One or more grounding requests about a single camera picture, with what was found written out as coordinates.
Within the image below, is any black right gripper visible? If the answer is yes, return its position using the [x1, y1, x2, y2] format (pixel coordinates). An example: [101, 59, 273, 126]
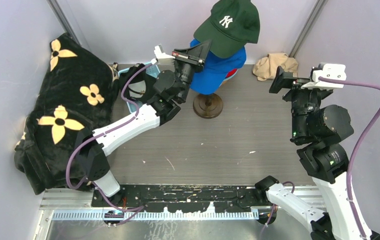
[268, 64, 328, 139]

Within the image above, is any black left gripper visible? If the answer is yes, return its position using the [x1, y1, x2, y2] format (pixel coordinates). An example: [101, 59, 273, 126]
[171, 40, 212, 103]

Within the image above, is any blue bucket hat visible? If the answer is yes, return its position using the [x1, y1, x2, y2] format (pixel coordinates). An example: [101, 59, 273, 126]
[190, 41, 247, 95]

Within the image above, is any cyan bucket hat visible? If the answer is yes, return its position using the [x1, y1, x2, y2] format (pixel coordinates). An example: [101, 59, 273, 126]
[223, 69, 240, 82]

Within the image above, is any dark green bucket hat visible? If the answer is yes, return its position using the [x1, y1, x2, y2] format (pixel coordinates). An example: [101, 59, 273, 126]
[193, 0, 261, 59]

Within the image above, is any bright red bucket hat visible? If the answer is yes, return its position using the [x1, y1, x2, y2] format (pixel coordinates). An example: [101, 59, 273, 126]
[225, 68, 238, 79]

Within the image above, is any black cap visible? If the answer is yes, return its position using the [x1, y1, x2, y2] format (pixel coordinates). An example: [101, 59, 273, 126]
[119, 63, 156, 104]

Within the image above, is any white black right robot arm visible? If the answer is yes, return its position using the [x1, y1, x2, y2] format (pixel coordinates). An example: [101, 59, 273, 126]
[253, 63, 380, 240]

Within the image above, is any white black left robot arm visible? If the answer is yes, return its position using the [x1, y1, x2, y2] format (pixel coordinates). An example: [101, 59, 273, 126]
[66, 40, 212, 207]

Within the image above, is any beige crumpled cloth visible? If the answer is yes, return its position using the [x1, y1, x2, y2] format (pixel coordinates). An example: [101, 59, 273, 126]
[252, 52, 298, 82]

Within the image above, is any light blue plastic basket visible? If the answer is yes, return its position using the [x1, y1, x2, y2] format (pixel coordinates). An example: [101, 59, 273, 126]
[117, 62, 160, 114]

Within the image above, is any black floral blanket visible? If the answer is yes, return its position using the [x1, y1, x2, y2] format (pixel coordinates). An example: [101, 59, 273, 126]
[14, 33, 120, 195]

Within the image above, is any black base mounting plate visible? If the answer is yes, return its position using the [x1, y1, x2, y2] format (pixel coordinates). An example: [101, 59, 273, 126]
[109, 184, 272, 213]

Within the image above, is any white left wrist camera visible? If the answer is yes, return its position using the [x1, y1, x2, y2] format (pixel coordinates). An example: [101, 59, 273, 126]
[150, 44, 175, 66]

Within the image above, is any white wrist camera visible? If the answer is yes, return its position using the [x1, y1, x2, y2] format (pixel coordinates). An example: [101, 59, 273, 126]
[150, 44, 175, 66]
[301, 62, 346, 90]

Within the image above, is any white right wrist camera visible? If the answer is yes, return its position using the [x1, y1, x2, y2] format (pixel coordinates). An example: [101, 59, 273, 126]
[301, 62, 346, 90]

